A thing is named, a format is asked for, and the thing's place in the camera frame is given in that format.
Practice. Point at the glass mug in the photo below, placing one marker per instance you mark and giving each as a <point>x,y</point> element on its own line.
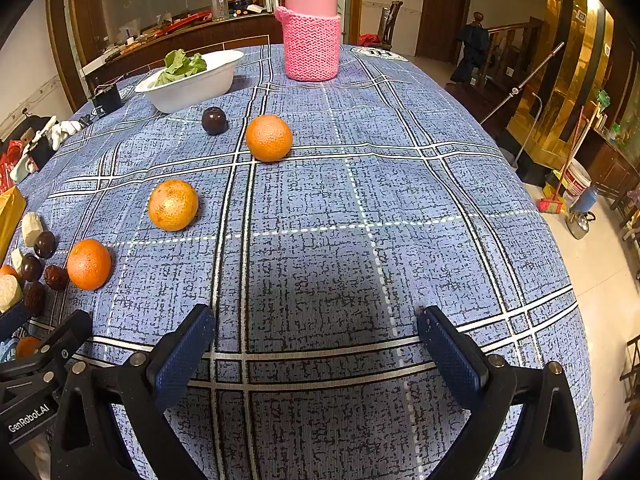
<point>219,6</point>

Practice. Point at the dark jacket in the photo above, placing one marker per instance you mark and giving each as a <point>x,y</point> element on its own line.
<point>472,55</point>

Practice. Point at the pink bottle with knitted sleeve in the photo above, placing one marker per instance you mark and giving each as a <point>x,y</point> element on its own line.
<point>310,45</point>

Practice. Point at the black electronic device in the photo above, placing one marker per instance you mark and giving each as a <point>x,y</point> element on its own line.
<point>106,100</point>

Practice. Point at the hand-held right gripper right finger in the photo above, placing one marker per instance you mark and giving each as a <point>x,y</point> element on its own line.
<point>450,355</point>

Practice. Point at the metal pole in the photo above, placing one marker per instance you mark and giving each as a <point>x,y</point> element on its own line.
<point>525,80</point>

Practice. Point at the brown wooden door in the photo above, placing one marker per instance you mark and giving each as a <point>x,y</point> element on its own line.
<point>442,15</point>

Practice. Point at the green lettuce leaves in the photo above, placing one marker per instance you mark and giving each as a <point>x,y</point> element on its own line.
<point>182,65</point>

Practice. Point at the red cloth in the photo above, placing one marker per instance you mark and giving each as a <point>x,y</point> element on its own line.
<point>370,39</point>

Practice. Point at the large orange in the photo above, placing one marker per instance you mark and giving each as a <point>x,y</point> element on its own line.
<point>173,205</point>
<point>268,138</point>
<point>89,265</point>

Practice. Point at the red plastic bag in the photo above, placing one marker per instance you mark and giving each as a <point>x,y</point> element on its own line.
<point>7,165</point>

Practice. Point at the metal kettle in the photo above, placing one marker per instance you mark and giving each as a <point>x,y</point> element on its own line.
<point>580,226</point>

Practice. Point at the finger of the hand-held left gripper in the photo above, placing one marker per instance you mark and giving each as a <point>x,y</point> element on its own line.
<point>14,314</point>
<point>65,335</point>

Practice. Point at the blue plaid tablecloth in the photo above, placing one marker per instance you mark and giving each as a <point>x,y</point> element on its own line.
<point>325,240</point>

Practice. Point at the white mop pole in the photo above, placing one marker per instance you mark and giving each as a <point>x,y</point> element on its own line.
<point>525,145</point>

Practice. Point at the wooden stair railing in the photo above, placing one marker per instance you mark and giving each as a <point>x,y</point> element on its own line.
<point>515,45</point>

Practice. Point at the white peeled fruit chunk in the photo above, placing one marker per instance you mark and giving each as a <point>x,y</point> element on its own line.
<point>31,229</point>
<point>9,294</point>
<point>16,261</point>

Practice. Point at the wooden sideboard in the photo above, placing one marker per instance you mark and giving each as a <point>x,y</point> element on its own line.
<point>210,35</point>

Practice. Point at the yellow cardboard box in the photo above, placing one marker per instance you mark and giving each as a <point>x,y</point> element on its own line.
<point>10,215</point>

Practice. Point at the dark purple plum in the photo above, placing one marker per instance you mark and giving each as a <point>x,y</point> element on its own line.
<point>215,121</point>

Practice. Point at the white gloves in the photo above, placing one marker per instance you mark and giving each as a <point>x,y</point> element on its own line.
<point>65,131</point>

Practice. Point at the wooden chair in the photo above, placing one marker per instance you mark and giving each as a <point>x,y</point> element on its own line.
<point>391,22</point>

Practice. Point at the blue bottle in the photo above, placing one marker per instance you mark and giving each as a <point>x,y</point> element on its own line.
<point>585,199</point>

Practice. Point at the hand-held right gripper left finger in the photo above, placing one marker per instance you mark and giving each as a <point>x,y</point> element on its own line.
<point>182,352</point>

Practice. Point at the white bowl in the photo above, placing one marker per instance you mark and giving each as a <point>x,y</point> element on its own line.
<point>195,92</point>

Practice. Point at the small orange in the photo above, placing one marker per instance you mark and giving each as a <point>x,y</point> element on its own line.
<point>27,346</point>
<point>7,271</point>

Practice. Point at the white bucket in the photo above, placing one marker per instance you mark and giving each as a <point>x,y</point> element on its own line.
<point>577,177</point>

